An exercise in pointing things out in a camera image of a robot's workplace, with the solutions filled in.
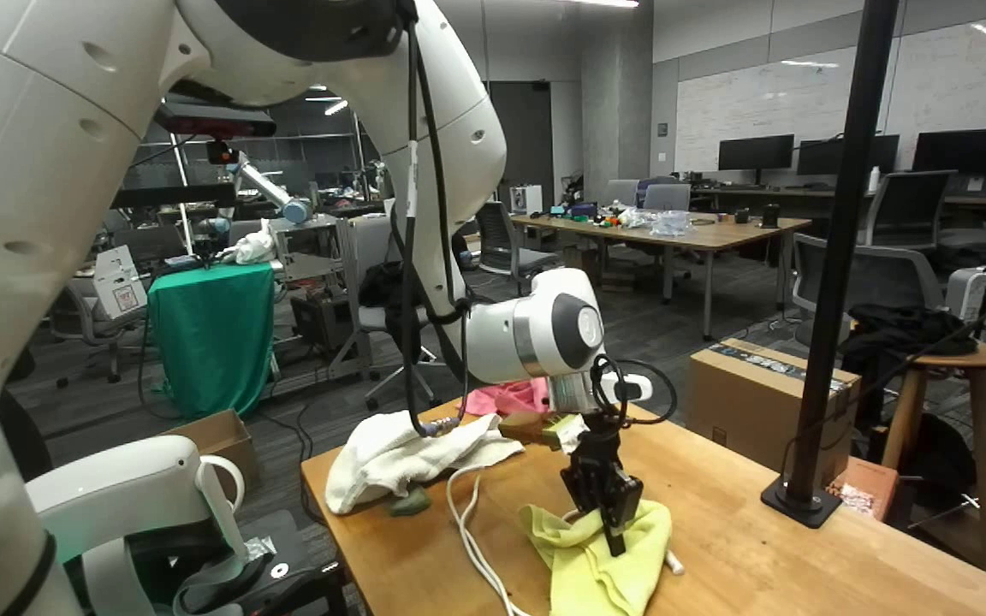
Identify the white labelled box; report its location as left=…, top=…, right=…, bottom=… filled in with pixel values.
left=92, top=245, right=150, bottom=321

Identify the long wooden table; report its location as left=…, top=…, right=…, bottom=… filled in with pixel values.
left=510, top=210, right=813, bottom=342

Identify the large cardboard box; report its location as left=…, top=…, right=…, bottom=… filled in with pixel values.
left=686, top=337, right=863, bottom=487

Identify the small patterned box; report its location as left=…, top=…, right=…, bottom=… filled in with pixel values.
left=825, top=457, right=900, bottom=522

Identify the wooden stool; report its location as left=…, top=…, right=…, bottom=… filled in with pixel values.
left=882, top=341, right=986, bottom=576

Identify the row of monitors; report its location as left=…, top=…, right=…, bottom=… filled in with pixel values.
left=717, top=123, right=986, bottom=187

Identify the white towel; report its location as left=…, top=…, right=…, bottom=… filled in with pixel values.
left=324, top=412, right=526, bottom=516

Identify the camera on mount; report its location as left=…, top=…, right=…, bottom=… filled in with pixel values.
left=153, top=96, right=279, bottom=167

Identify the whiteboard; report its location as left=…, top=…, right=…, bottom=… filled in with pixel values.
left=674, top=9, right=986, bottom=174

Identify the pink shirt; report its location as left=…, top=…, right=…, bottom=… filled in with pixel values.
left=462, top=380, right=554, bottom=418

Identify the row of office chairs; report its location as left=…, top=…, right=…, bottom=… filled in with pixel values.
left=603, top=175, right=692, bottom=213

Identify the table with green cloth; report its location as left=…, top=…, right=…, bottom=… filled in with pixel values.
left=147, top=260, right=276, bottom=421

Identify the yellow towel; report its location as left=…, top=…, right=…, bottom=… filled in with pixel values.
left=519, top=499, right=674, bottom=616

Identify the white cloth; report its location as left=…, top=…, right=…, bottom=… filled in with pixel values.
left=221, top=220, right=277, bottom=265

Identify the thick white rope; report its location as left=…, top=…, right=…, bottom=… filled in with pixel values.
left=445, top=462, right=687, bottom=616

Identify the black equipment box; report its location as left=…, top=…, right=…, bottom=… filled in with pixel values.
left=290, top=289, right=350, bottom=352

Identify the heap of clear plastic bags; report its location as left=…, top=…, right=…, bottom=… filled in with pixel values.
left=618, top=204, right=693, bottom=239

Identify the green toy radish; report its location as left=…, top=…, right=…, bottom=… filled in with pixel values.
left=388, top=488, right=433, bottom=518

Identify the grey office chair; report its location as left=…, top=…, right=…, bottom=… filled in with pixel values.
left=791, top=232, right=946, bottom=345
left=475, top=200, right=560, bottom=297
left=46, top=224, right=154, bottom=388
left=856, top=169, right=959, bottom=250

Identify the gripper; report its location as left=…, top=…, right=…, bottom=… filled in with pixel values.
left=560, top=409, right=643, bottom=558

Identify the open cardboard box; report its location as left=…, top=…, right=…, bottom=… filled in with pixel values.
left=157, top=408, right=262, bottom=495

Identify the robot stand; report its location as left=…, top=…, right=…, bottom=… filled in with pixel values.
left=144, top=509, right=348, bottom=616

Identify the black clothing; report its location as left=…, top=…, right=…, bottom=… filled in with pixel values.
left=839, top=303, right=979, bottom=364

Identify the office chair with black clothes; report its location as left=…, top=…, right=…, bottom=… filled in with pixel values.
left=346, top=213, right=453, bottom=412

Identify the black pole stand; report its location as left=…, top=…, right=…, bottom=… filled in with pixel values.
left=760, top=0, right=901, bottom=530

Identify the dark door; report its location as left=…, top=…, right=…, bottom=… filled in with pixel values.
left=488, top=80, right=555, bottom=211

